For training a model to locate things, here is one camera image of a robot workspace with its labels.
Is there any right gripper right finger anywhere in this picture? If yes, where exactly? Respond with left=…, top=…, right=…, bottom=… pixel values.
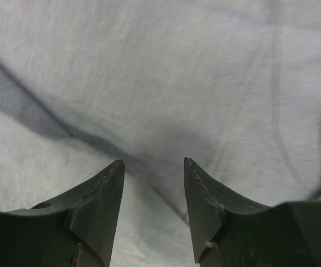
left=184, top=158, right=321, bottom=266

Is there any grey long sleeve shirt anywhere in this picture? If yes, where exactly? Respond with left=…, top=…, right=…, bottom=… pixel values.
left=0, top=1, right=321, bottom=266

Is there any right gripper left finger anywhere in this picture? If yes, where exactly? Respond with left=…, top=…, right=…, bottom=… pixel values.
left=0, top=160, right=125, bottom=266

